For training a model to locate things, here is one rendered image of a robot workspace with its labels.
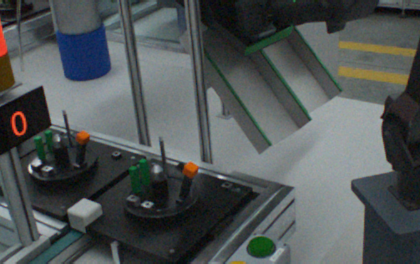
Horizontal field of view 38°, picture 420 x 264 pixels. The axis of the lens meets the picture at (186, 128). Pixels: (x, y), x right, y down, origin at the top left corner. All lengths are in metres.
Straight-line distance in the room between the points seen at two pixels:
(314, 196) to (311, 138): 0.25
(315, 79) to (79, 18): 0.82
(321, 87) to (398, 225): 0.57
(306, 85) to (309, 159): 0.17
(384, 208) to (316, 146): 0.57
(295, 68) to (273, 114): 0.16
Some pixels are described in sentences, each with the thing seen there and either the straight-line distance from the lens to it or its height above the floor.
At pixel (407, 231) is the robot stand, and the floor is 1.06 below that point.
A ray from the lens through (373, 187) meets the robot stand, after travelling 0.98.
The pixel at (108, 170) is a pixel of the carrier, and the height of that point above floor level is 0.97.
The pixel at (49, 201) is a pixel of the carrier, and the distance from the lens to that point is 1.19.
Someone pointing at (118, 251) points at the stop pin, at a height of 0.95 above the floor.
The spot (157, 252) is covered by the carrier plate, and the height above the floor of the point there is 0.97.
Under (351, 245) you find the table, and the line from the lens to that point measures 1.19.
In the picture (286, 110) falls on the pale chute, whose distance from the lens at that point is 1.29.
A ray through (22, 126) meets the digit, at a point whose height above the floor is 1.20.
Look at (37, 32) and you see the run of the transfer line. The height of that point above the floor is 0.91.
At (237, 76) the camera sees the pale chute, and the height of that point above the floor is 1.10.
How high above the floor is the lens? 1.60
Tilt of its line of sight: 27 degrees down
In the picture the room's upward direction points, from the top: 6 degrees counter-clockwise
